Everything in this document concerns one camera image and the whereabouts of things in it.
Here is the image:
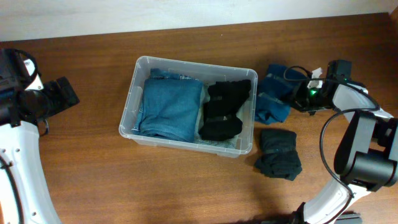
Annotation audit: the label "blue taped clothing bundle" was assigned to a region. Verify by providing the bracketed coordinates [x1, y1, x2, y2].
[255, 64, 307, 124]

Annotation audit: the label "small black clothing bundle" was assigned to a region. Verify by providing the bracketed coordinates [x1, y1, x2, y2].
[254, 129, 302, 181]

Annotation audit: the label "black taped clothing bundle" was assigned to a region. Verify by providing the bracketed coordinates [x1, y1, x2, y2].
[198, 80, 251, 141]

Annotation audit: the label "light blue jeans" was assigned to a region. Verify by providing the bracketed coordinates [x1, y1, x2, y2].
[193, 84, 238, 149]

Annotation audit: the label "dark blue jeans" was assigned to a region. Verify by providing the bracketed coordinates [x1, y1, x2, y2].
[132, 68, 203, 142]

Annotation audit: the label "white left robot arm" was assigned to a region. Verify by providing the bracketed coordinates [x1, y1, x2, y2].
[1, 49, 80, 223]

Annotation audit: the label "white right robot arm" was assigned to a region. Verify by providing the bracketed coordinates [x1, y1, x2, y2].
[287, 60, 397, 223]

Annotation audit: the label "clear plastic storage bin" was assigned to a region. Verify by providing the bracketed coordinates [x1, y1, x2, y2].
[119, 56, 258, 158]

